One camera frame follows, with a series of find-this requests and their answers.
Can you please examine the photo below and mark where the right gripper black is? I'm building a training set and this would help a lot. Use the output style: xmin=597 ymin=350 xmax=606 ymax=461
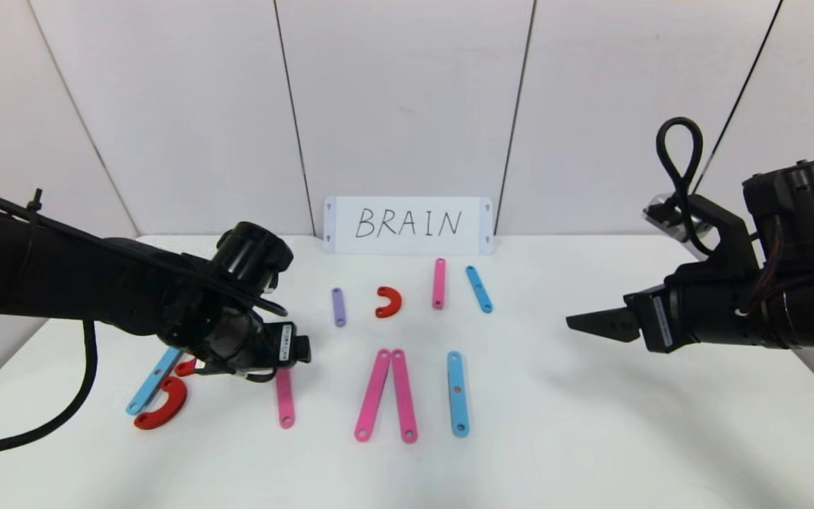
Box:
xmin=565 ymin=278 xmax=768 ymax=353

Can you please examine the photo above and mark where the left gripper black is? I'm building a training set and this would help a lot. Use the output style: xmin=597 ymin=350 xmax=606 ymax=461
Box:
xmin=251 ymin=321 xmax=312 ymax=368

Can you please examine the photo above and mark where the long pink bar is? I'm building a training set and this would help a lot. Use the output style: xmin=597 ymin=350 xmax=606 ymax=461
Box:
xmin=391 ymin=349 xmax=419 ymax=444
xmin=276 ymin=368 xmax=297 ymax=430
xmin=354 ymin=349 xmax=391 ymax=443

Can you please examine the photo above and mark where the small red arc piece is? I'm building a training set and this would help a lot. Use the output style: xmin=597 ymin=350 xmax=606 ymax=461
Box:
xmin=375 ymin=286 xmax=402 ymax=319

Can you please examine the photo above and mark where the white sign reading BRAIN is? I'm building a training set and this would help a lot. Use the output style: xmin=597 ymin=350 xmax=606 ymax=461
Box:
xmin=324 ymin=197 xmax=494 ymax=257

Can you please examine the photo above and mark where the short blue bar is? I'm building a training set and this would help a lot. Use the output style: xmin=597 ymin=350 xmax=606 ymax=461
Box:
xmin=465 ymin=265 xmax=494 ymax=314

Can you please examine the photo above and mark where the long blue bar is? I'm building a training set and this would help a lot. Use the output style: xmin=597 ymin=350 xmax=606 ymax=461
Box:
xmin=447 ymin=351 xmax=470 ymax=438
xmin=126 ymin=346 xmax=183 ymax=416

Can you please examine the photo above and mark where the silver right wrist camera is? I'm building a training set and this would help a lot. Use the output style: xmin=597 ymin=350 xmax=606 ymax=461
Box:
xmin=644 ymin=192 xmax=697 ymax=245

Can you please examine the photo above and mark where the black right camera bracket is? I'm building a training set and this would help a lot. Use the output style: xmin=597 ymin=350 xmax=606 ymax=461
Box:
xmin=668 ymin=192 xmax=762 ymax=285

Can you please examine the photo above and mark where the black right arm cable loop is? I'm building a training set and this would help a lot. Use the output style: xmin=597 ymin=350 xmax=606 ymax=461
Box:
xmin=656 ymin=117 xmax=706 ymax=255

